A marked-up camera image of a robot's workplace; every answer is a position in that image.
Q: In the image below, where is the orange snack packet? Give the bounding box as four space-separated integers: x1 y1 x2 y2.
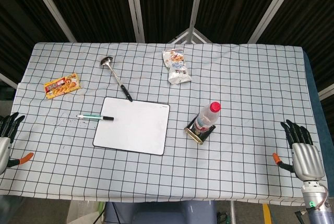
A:
43 73 82 100

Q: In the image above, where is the black gold tin can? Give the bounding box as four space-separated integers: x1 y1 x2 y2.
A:
184 115 217 146

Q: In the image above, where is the white snack bag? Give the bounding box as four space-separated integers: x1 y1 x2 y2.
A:
162 48 192 85

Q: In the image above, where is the green whiteboard marker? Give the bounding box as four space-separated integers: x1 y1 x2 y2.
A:
76 114 114 122

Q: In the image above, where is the clear bottle red cap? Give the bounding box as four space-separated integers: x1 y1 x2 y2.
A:
194 101 222 132

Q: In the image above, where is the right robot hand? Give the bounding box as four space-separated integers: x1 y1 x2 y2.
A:
272 119 326 182

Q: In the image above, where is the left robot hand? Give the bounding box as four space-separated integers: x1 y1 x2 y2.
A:
0 112 35 175

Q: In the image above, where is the checked white tablecloth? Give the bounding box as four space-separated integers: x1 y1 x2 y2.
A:
0 42 329 205

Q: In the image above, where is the white metal frame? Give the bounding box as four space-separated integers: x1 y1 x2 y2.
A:
166 27 213 44

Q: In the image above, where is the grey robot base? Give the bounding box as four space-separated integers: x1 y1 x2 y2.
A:
103 201 218 224

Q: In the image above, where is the white drawing board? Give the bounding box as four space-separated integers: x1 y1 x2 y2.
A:
92 97 171 156

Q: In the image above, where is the metal ladle black handle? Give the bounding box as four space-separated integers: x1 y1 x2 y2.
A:
99 56 133 102

